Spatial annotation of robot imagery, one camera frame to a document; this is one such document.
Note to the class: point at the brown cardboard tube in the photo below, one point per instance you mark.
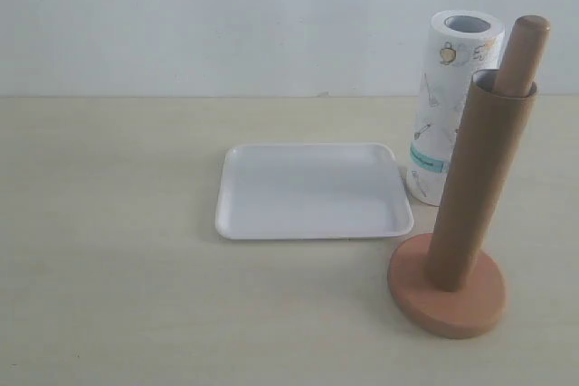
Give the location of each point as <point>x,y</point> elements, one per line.
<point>493,120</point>

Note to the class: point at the printed paper towel roll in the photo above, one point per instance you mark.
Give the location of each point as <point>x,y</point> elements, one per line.
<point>460,42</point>

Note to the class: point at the wooden paper towel holder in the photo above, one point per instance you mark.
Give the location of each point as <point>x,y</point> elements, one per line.
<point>479,305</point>

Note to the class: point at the white rectangular tray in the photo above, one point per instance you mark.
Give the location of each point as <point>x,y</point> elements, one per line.
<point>285,191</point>

